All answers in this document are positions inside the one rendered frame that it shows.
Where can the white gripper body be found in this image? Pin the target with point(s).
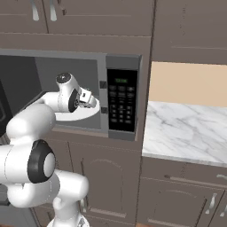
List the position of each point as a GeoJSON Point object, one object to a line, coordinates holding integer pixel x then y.
{"type": "Point", "coordinates": [90, 102]}

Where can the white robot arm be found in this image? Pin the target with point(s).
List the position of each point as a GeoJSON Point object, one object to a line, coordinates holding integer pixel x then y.
{"type": "Point", "coordinates": [29, 127]}

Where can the white microwave turntable plate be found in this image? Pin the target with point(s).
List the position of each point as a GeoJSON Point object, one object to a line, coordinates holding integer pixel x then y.
{"type": "Point", "coordinates": [85, 113]}

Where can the grey microwave oven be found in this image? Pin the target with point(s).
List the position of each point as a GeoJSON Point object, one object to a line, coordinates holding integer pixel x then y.
{"type": "Point", "coordinates": [122, 97]}

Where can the brown upper cupboard door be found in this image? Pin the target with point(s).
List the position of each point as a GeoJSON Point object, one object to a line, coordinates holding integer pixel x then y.
{"type": "Point", "coordinates": [17, 17]}
{"type": "Point", "coordinates": [103, 17]}
{"type": "Point", "coordinates": [192, 29]}

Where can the dark microwave door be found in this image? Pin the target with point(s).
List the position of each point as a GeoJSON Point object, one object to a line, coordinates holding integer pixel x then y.
{"type": "Point", "coordinates": [4, 109]}

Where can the brown drawer front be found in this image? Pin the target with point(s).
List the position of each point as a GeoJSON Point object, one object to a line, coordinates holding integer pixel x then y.
{"type": "Point", "coordinates": [189, 170]}

